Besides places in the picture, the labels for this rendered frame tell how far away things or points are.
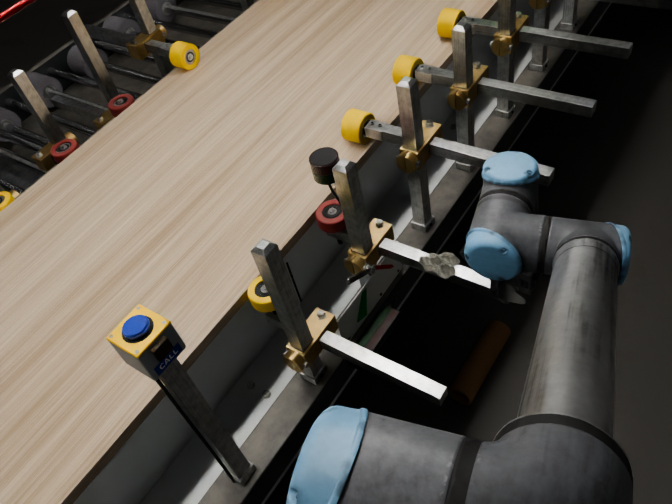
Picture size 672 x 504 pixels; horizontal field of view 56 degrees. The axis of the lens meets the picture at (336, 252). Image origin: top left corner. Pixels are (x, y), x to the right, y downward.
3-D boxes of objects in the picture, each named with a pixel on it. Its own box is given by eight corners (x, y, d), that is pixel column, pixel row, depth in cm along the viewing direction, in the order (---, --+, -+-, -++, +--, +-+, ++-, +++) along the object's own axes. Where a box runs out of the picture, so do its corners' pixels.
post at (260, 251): (328, 380, 145) (276, 240, 110) (319, 392, 144) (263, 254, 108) (316, 373, 147) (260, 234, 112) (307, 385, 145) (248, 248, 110)
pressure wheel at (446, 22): (461, 4, 178) (450, 30, 178) (469, 19, 185) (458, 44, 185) (442, 1, 181) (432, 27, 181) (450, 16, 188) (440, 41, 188)
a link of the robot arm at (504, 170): (474, 181, 102) (487, 142, 108) (478, 234, 111) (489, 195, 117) (534, 185, 99) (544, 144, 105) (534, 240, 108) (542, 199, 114)
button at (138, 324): (158, 326, 92) (153, 319, 91) (138, 347, 90) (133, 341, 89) (139, 316, 94) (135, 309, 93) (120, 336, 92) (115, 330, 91)
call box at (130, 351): (189, 349, 97) (170, 320, 91) (158, 385, 94) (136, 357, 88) (158, 331, 101) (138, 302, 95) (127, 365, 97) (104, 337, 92)
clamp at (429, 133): (445, 141, 152) (444, 124, 149) (417, 176, 146) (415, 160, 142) (422, 135, 155) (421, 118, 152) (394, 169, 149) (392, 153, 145)
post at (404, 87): (433, 231, 168) (417, 76, 133) (426, 240, 167) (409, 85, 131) (421, 227, 170) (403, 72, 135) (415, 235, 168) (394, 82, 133)
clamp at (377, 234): (395, 238, 148) (392, 223, 144) (364, 279, 142) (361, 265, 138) (374, 231, 151) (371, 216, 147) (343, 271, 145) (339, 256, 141)
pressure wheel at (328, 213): (363, 236, 154) (355, 203, 145) (345, 259, 150) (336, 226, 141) (336, 226, 158) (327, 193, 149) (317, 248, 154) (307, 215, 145)
